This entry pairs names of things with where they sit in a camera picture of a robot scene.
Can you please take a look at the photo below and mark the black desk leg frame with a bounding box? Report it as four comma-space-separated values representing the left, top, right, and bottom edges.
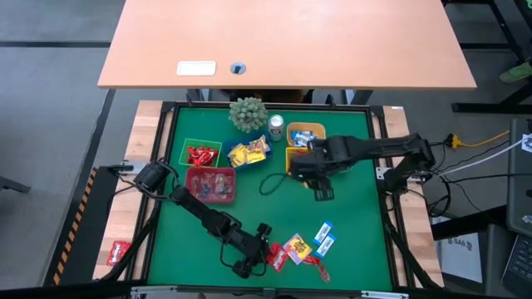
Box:
451, 0, 532, 115

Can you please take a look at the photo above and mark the black hazard striped floor mat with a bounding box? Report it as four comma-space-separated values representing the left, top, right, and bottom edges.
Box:
41, 165, 120, 287

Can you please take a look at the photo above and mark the peach plastic bin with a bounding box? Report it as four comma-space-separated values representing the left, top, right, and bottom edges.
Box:
286, 121, 327, 149

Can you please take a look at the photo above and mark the red gummy candy bag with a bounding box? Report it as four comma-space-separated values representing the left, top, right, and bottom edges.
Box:
316, 264, 333, 285

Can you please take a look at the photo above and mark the black cable bundle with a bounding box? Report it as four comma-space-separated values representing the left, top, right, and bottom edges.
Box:
427, 140, 508, 219

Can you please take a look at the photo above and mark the tan wooden desk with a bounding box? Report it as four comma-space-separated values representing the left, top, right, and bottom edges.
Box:
96, 0, 478, 91

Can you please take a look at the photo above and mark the white cable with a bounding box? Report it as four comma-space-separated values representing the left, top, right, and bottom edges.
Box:
438, 138, 525, 178

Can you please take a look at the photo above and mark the red Skittles packet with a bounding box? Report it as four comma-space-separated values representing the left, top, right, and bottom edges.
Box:
265, 243, 290, 274
106, 239, 132, 267

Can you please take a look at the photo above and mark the yellow power cable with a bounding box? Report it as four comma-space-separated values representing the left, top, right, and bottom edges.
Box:
448, 130, 511, 150

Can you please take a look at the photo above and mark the blue plastic bin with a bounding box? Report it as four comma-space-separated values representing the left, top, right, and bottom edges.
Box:
223, 133, 274, 172

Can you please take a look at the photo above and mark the black table frame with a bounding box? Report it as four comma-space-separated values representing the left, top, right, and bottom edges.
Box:
124, 99, 446, 299

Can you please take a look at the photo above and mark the pink plastic bin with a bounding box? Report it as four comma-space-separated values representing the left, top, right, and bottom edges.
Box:
185, 166, 237, 204

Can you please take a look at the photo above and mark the person's foot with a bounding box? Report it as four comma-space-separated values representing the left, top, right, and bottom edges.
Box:
498, 61, 532, 84

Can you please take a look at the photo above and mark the white rectangular desk plate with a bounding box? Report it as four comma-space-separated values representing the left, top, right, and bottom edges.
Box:
175, 60, 218, 77

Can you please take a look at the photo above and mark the red KitKat packet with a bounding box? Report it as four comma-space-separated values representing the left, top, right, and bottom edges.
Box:
186, 145, 207, 166

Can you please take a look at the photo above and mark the clear gummy rings bag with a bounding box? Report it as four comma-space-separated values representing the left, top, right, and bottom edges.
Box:
216, 173, 234, 195

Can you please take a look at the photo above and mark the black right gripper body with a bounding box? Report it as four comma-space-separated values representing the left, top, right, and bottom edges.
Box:
289, 136, 348, 190

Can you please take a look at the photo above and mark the yellow Sour Patch Kids packet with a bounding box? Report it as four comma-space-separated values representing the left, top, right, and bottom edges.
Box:
249, 135, 271, 153
227, 145, 249, 169
282, 233, 313, 266
247, 148, 268, 164

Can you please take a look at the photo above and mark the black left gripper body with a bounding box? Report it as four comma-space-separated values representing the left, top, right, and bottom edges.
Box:
224, 223, 272, 276

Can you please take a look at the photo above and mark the clear gummy candy bag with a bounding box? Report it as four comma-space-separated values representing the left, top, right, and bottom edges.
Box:
189, 174, 204, 196

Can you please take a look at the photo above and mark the grey equipment case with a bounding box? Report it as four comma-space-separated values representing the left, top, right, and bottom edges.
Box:
505, 117, 532, 238

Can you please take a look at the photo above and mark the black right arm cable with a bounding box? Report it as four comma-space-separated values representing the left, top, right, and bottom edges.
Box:
259, 172, 292, 197

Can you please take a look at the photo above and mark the artificial green succulent plant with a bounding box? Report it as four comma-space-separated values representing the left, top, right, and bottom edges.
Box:
228, 96, 268, 135

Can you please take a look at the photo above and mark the yellow plastic basket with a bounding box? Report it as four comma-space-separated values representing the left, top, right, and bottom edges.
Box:
284, 145, 311, 174

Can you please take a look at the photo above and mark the bright green plastic basket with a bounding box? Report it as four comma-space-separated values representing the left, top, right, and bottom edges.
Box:
178, 137, 224, 168

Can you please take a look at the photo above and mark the black stand foot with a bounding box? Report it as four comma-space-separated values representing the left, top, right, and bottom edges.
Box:
0, 176, 32, 195

